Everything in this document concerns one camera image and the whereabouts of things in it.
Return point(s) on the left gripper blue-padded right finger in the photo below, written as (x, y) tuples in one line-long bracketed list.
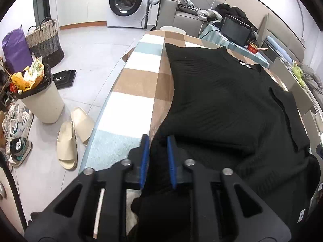
[(222, 193)]

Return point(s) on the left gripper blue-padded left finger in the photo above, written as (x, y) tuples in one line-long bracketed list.
[(93, 206)]

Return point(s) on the black knit sweater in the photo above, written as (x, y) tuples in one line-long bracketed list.
[(227, 115)]

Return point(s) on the white grey clothes on sofa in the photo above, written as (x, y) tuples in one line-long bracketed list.
[(188, 7)]

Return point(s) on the black clothes pile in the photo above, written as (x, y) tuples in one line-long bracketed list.
[(225, 9)]

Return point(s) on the black teal sneaker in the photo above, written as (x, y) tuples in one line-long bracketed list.
[(19, 149)]

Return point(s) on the cream slipper near shoes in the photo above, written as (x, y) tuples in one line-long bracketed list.
[(66, 147)]

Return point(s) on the cream slipper near bed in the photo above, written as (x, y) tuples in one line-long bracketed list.
[(83, 124)]

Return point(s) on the cream trash bin black liner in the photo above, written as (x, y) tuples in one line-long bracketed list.
[(44, 100)]

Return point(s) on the grey crumpled blanket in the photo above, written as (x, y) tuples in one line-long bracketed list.
[(313, 81)]

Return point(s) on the yellow-green cloth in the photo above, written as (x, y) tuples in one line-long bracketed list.
[(298, 73)]

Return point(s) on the red instant noodle bowl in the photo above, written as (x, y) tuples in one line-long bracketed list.
[(252, 48)]

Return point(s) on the plaid checkered bed cover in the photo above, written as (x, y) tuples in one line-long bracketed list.
[(140, 96)]

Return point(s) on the wooden shoe rack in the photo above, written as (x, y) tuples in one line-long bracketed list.
[(6, 96)]

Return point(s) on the purple bag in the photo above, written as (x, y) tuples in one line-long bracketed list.
[(16, 51)]

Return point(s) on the woven black-beige laundry basket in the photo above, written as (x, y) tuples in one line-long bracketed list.
[(43, 41)]

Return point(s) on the black laptop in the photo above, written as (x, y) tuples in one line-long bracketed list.
[(235, 30)]

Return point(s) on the teal plaid side table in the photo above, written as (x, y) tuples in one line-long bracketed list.
[(212, 34)]

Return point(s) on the white round stool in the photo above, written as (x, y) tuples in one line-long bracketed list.
[(172, 29)]

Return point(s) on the grey sofa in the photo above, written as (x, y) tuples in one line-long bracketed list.
[(170, 15)]

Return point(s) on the white lower cabinets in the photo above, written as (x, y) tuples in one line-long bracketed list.
[(81, 13)]

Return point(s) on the white front-load washing machine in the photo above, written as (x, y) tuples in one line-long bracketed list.
[(127, 13)]

